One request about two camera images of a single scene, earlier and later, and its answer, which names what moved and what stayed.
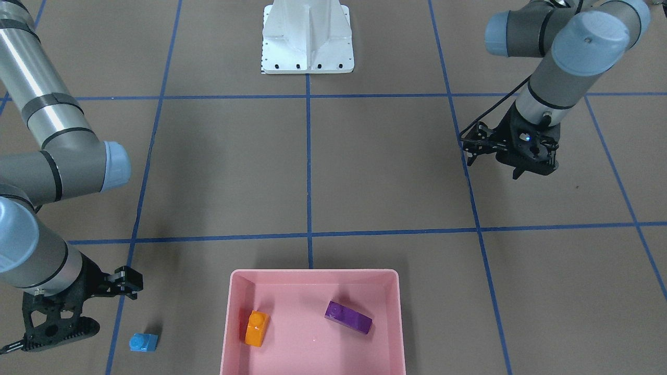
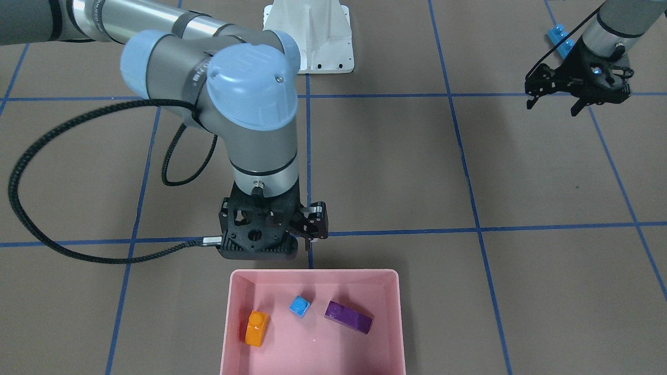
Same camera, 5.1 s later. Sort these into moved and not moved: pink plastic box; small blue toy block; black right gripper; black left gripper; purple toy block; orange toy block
Moved: small blue toy block; black right gripper; black left gripper
Not moved: purple toy block; orange toy block; pink plastic box
